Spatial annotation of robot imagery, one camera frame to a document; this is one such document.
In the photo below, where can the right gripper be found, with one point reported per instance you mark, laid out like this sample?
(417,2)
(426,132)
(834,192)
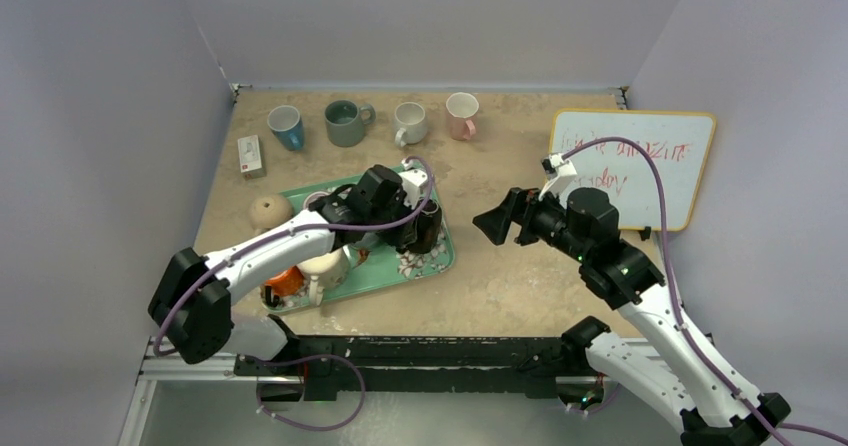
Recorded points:
(521,215)

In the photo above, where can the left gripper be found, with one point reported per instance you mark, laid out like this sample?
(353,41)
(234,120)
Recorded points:
(405,232)

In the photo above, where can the black mug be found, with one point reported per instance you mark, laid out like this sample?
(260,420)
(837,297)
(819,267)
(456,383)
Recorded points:
(427,228)

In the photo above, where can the pink faceted mug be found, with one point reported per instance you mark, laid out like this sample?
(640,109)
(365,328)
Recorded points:
(461,111)

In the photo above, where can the white speckled round mug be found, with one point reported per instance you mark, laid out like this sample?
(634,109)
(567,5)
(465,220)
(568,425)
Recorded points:
(409,124)

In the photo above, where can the grey flat-bottom mug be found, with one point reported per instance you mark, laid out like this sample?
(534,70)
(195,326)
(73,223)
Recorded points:
(346,122)

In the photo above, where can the blue textured mug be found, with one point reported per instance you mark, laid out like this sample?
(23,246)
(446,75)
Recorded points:
(285,123)

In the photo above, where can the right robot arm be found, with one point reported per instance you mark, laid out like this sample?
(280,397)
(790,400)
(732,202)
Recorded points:
(691,386)

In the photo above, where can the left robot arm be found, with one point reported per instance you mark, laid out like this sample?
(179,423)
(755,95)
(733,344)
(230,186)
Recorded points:
(193,302)

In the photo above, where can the orange mug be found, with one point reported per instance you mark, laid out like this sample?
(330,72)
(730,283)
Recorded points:
(281,290)

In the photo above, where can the beige round mug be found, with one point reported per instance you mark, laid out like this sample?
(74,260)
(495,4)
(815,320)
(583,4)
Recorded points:
(268,212)

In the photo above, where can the green floral tray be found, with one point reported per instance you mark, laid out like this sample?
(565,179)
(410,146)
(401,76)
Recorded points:
(377,266)

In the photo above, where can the yellow framed whiteboard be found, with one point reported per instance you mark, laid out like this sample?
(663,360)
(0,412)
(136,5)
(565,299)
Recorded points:
(677,143)

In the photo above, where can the small white red box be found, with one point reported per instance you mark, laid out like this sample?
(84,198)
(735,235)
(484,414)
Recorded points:
(251,163)

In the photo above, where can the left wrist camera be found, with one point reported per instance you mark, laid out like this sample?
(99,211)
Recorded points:
(414,182)

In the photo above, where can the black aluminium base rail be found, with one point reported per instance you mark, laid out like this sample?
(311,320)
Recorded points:
(325,365)

